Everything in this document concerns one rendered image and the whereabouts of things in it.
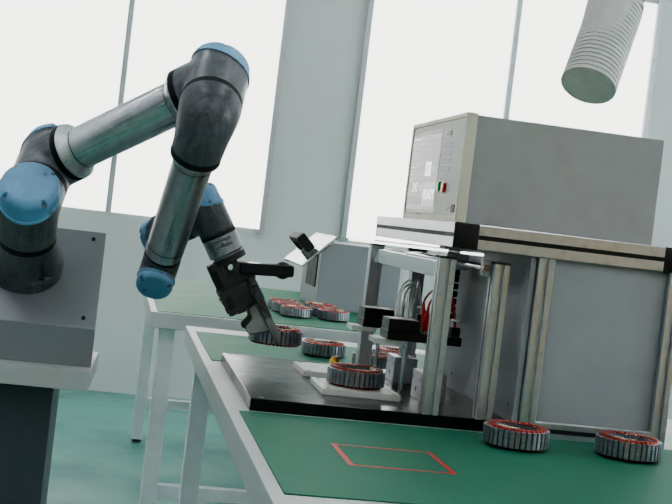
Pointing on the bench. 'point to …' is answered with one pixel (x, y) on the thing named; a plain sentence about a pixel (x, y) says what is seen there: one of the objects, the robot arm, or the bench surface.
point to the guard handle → (302, 241)
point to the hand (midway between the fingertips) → (276, 338)
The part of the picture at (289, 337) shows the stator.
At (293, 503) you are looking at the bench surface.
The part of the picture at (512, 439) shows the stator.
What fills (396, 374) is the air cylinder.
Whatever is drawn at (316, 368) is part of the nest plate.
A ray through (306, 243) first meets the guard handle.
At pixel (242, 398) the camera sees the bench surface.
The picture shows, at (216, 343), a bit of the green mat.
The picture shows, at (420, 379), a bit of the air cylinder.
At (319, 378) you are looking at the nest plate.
